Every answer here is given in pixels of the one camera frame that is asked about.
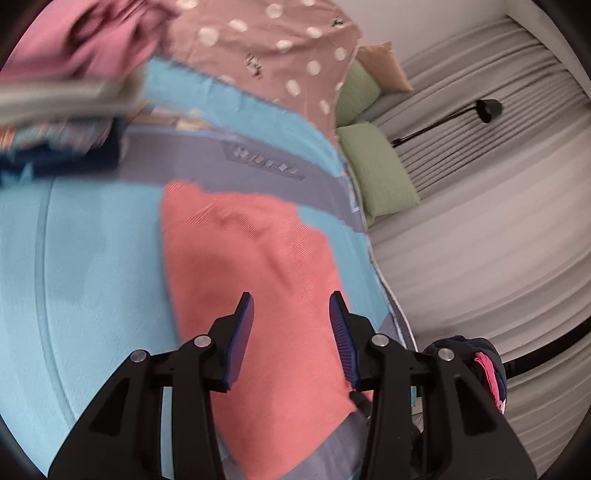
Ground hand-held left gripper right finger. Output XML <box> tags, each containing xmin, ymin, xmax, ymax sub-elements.
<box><xmin>328</xmin><ymin>291</ymin><xmax>539</xmax><ymax>480</ymax></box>

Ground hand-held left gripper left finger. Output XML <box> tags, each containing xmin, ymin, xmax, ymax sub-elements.
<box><xmin>48</xmin><ymin>292</ymin><xmax>256</xmax><ymax>480</ymax></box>

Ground coral long-sleeve shirt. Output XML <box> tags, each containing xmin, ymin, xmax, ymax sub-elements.
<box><xmin>159</xmin><ymin>181</ymin><xmax>371</xmax><ymax>480</ymax></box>

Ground dark cloth with pink trim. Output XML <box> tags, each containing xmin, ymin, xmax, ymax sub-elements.
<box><xmin>424</xmin><ymin>336</ymin><xmax>509</xmax><ymax>415</ymax></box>

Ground blue geometric quilt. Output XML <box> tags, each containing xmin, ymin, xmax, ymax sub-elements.
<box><xmin>0</xmin><ymin>58</ymin><xmax>414</xmax><ymax>480</ymax></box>

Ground grey pleated curtain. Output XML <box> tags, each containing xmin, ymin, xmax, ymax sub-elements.
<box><xmin>367</xmin><ymin>15</ymin><xmax>591</xmax><ymax>467</ymax></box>

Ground large green pillow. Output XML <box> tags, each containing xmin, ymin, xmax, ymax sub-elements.
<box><xmin>337</xmin><ymin>122</ymin><xmax>421</xmax><ymax>221</ymax></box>

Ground navy folded garment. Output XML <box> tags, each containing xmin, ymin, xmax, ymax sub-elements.
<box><xmin>0</xmin><ymin>138</ymin><xmax>124</xmax><ymax>182</ymax></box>

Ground small green pillow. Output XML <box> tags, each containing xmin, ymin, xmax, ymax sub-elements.
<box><xmin>334</xmin><ymin>60</ymin><xmax>382</xmax><ymax>128</ymax></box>

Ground black floor lamp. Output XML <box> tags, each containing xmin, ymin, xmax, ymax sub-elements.
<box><xmin>390</xmin><ymin>99</ymin><xmax>504</xmax><ymax>149</ymax></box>

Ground tan pillow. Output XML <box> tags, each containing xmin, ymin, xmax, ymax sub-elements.
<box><xmin>357</xmin><ymin>42</ymin><xmax>413</xmax><ymax>93</ymax></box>

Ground patterned folded garment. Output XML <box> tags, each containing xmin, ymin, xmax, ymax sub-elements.
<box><xmin>0</xmin><ymin>117</ymin><xmax>126</xmax><ymax>154</ymax></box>

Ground brown polka dot sheet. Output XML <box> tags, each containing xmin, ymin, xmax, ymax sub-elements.
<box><xmin>161</xmin><ymin>0</ymin><xmax>362</xmax><ymax>133</ymax></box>

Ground grey folded garment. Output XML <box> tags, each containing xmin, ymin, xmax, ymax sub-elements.
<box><xmin>0</xmin><ymin>76</ymin><xmax>147</xmax><ymax>126</ymax></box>

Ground pink folded garment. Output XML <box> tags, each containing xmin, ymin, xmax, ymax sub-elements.
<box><xmin>0</xmin><ymin>0</ymin><xmax>182</xmax><ymax>85</ymax></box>

